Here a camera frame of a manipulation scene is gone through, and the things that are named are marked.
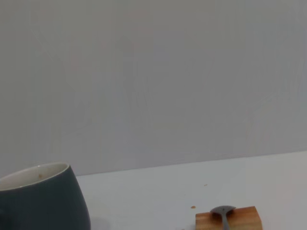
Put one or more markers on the orange-stained wooden rest block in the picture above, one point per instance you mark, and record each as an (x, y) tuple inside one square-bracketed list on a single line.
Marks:
[(247, 220)]

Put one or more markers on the grey ceramic cup with coffee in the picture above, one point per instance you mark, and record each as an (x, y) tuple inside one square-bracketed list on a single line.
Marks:
[(48, 201)]

